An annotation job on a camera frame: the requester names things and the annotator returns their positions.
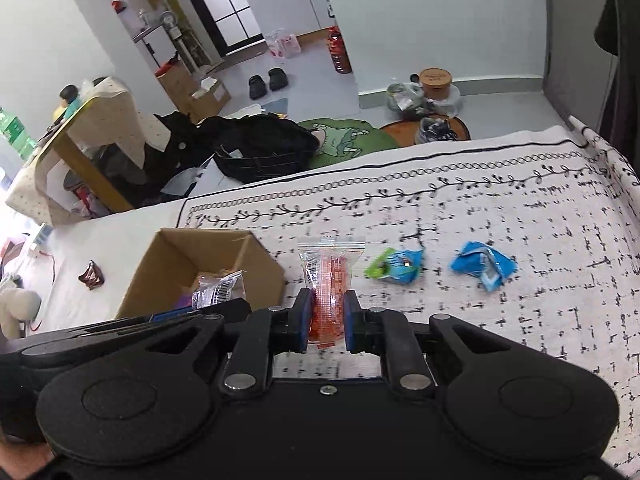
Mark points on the green dinosaur rug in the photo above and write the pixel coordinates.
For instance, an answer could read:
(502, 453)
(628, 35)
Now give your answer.
(342, 140)

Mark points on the patterned white bed cloth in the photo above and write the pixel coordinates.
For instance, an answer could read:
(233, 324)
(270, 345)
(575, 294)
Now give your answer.
(562, 204)

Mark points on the clear plastic bag clutter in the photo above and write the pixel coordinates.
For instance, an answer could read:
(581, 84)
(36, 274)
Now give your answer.
(407, 101)

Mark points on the white red plastic bag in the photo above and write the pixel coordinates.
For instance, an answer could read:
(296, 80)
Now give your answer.
(282, 44)

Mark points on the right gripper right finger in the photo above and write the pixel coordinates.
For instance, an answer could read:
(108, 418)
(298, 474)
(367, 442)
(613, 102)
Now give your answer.
(389, 335)

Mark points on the black slipper left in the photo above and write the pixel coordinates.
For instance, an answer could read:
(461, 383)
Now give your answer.
(257, 87)

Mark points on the open cardboard box floor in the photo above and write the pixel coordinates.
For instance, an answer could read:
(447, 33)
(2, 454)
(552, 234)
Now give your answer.
(208, 100)

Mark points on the black bag on floor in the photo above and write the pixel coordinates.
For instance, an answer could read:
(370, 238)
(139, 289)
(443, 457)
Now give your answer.
(261, 147)

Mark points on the sneakers on orange mat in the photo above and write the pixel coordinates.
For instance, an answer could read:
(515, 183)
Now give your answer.
(434, 129)

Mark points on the brown hair claw clip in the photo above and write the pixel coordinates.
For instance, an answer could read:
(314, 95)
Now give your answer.
(92, 277)

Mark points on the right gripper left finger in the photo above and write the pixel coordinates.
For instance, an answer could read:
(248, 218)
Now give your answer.
(264, 334)

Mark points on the brown cardboard box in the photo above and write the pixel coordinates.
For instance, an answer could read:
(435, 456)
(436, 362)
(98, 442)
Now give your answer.
(176, 258)

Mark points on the light blue snack packet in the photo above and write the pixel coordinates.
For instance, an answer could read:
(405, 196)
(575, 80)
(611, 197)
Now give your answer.
(402, 266)

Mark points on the blue crumpled snack packet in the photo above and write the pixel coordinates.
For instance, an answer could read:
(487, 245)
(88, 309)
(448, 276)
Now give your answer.
(490, 267)

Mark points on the wooden table with cloth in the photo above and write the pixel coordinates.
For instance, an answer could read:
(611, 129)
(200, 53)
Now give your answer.
(107, 116)

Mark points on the green small snack packet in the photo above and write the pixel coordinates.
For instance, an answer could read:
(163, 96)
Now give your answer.
(379, 268)

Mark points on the wooden lidded jar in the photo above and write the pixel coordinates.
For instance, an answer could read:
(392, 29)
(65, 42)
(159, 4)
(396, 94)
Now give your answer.
(435, 83)

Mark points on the orange candy clear bag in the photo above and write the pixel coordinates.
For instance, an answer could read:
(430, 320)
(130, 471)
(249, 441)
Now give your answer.
(327, 264)

